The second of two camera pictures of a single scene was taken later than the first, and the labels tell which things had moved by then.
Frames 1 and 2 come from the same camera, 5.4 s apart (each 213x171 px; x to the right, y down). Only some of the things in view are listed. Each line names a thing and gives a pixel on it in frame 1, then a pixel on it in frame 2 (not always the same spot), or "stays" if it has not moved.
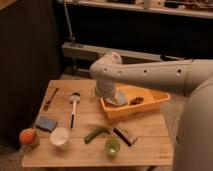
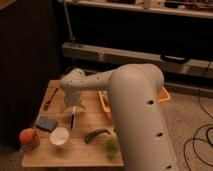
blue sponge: [46, 124] stays
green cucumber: [95, 132] stays
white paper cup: [60, 137] stays
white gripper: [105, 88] -> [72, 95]
